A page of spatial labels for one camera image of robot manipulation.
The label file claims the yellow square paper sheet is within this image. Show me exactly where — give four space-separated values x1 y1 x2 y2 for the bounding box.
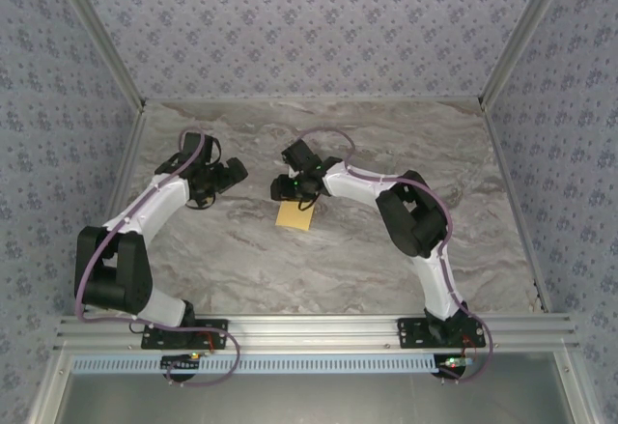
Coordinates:
274 200 316 231

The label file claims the grey metal sheet panel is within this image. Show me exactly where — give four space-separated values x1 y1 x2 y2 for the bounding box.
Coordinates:
28 351 596 424

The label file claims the left small adapter board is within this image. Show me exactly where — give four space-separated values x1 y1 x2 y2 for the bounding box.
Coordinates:
161 352 202 372

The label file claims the small adapter board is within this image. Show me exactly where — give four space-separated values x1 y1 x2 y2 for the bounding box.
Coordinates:
436 354 477 373
161 352 202 372

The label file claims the right small adapter board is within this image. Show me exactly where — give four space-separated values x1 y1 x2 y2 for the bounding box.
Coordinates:
436 354 477 373

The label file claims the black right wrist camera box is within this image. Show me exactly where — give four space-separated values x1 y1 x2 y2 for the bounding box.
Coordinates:
281 138 323 178

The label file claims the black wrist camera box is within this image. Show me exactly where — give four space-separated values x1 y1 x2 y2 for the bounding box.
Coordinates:
180 128 219 167
281 138 323 178

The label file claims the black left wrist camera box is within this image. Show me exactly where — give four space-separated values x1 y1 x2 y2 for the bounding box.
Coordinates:
180 128 219 167

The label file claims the aluminium left side rail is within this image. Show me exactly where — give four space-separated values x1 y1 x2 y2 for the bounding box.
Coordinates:
74 104 149 318

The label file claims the aluminium mounting rail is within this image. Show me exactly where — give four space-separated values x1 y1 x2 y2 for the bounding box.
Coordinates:
52 314 580 352

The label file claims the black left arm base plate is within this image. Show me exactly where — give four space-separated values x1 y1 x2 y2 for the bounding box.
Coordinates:
140 317 229 351

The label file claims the pale slotted cable duct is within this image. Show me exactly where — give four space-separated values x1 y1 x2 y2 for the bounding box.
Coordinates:
70 353 443 376

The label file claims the aluminium left corner post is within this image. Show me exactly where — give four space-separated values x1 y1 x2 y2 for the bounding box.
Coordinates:
47 0 148 112

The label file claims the aluminium corner post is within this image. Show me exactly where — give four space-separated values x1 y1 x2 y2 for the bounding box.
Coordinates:
476 0 578 109
47 0 148 112

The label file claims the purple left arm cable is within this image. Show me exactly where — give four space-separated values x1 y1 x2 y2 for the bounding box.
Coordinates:
76 127 241 389

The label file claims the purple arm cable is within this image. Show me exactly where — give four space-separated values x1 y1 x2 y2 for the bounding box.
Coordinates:
294 127 493 383
76 127 241 389

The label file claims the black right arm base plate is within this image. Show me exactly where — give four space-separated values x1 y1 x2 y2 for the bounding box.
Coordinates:
396 316 487 351

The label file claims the aluminium right side rail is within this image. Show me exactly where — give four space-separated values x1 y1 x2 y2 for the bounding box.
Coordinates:
477 98 554 315

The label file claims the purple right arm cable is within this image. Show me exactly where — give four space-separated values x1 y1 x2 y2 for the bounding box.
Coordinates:
294 127 493 383

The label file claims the aluminium right corner post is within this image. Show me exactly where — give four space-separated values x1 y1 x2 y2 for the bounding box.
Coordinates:
476 0 578 109

